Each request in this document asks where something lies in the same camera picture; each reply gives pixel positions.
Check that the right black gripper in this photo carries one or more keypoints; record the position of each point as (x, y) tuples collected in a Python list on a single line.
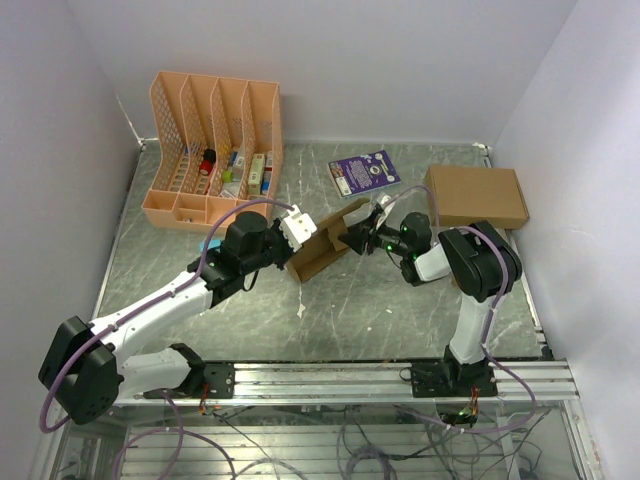
[(358, 236)]

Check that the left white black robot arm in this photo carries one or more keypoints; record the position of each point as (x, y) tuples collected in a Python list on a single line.
[(91, 365)]

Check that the brown cardboard box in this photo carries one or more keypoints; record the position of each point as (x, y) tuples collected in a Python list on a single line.
[(324, 246)]

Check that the red black bottle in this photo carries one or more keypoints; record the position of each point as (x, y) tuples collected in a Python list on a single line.
[(208, 162)]

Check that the pink plastic file organizer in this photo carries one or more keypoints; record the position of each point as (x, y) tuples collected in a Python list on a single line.
[(237, 118)]

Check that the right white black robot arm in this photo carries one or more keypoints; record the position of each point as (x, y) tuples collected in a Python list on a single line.
[(483, 266)]

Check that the aluminium rail frame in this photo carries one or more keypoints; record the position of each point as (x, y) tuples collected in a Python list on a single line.
[(337, 420)]

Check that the blue block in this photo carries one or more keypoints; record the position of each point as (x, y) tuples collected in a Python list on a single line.
[(211, 244)]

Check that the purple book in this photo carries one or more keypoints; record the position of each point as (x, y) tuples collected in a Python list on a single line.
[(363, 173)]

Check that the large folded cardboard box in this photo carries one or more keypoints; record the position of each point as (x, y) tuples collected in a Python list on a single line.
[(465, 195)]

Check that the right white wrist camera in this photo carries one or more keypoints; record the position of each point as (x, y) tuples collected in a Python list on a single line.
[(380, 205)]

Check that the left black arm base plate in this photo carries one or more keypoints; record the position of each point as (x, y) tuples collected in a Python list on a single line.
[(212, 380)]

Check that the white green carton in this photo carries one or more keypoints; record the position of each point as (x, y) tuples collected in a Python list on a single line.
[(256, 172)]

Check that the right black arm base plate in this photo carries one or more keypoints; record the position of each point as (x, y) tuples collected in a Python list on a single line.
[(431, 379)]

